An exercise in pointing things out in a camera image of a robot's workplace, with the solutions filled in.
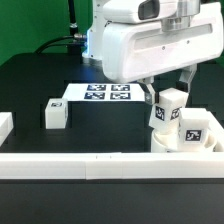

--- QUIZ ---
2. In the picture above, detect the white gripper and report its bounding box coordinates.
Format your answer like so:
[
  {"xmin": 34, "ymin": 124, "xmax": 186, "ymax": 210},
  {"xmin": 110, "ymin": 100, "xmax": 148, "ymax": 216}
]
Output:
[{"xmin": 102, "ymin": 3, "xmax": 224, "ymax": 105}]

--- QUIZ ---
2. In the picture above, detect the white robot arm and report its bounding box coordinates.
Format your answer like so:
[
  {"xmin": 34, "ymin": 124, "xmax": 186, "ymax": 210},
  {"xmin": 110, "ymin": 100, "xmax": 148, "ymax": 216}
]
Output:
[{"xmin": 83, "ymin": 0, "xmax": 224, "ymax": 104}]

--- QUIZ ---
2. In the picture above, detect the white front fence bar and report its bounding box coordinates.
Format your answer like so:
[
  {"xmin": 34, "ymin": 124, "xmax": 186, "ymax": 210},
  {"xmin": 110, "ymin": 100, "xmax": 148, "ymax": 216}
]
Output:
[{"xmin": 0, "ymin": 152, "xmax": 224, "ymax": 180}]

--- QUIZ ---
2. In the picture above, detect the white marker sheet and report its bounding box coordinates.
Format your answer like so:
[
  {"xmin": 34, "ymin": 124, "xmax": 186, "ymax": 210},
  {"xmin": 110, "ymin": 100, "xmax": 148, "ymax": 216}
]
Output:
[{"xmin": 63, "ymin": 83, "xmax": 145, "ymax": 102}]

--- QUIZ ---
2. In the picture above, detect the white left fence bar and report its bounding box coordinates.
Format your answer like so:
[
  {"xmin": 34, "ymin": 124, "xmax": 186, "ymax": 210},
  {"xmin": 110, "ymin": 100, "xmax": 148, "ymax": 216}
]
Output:
[{"xmin": 0, "ymin": 112, "xmax": 14, "ymax": 146}]

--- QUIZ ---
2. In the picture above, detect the black cable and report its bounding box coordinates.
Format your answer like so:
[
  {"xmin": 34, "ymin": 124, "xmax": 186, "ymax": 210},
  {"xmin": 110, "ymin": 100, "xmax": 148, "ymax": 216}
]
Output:
[{"xmin": 34, "ymin": 33, "xmax": 88, "ymax": 55}]

